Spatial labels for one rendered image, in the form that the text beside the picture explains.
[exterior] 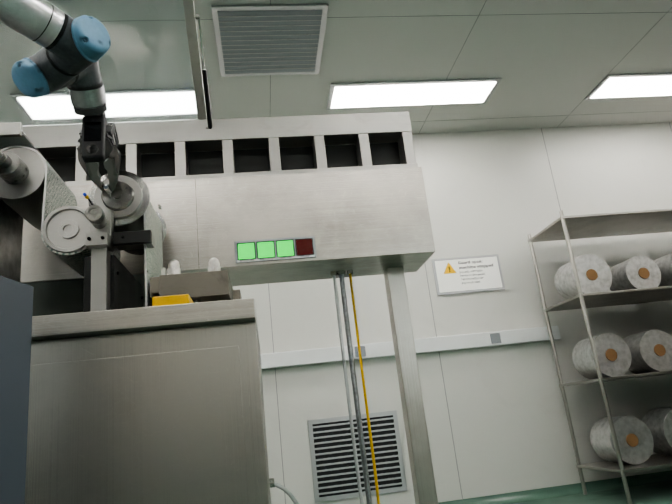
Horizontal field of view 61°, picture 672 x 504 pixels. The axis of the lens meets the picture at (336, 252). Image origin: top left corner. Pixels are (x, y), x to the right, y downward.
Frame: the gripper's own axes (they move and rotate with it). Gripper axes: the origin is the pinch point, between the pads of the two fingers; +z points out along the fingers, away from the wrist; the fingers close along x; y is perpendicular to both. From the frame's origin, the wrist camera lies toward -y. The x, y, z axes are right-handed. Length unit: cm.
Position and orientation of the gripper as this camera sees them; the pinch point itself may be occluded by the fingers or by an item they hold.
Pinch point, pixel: (106, 187)
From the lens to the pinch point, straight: 150.6
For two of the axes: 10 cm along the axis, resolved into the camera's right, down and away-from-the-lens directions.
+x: -9.9, 0.8, -1.4
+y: -1.6, -5.5, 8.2
